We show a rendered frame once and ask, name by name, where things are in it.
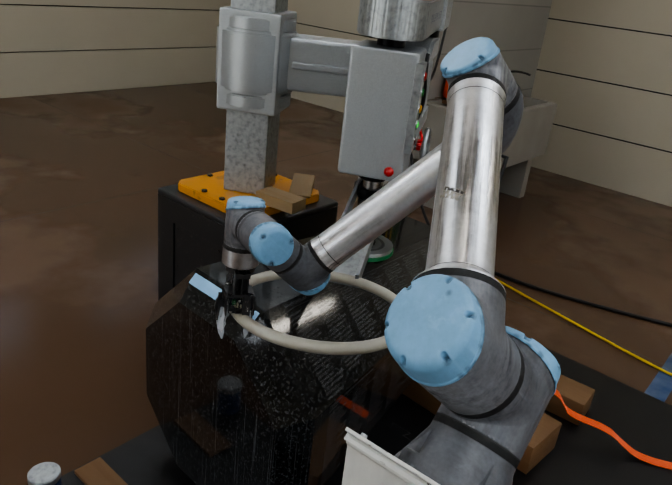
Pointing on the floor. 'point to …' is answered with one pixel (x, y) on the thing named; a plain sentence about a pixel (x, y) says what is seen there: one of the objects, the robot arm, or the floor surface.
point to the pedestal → (187, 256)
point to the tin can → (45, 474)
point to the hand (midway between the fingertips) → (232, 332)
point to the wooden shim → (98, 474)
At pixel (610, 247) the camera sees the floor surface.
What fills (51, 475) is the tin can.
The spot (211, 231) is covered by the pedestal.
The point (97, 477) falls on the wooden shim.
